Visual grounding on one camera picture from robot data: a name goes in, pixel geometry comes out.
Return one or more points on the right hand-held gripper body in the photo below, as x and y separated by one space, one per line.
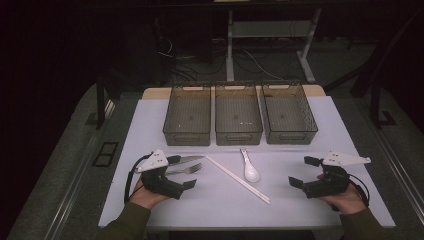
333 181

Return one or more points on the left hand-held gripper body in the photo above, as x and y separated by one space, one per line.
153 161

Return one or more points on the silver fork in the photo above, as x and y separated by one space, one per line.
191 169

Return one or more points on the white chopstick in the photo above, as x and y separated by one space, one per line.
233 175
240 183

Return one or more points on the white ceramic spoon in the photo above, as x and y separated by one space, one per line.
251 173

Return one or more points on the smoky clear plastic bin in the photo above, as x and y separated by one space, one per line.
288 113
188 115
237 115

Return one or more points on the person's right hand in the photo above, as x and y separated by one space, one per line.
348 201

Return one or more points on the person's left hand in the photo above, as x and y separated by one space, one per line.
145 198

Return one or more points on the white table cover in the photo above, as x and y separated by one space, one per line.
300 213

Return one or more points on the black metal stand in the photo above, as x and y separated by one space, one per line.
100 100
375 100

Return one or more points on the white desk frame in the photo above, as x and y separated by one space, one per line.
230 46

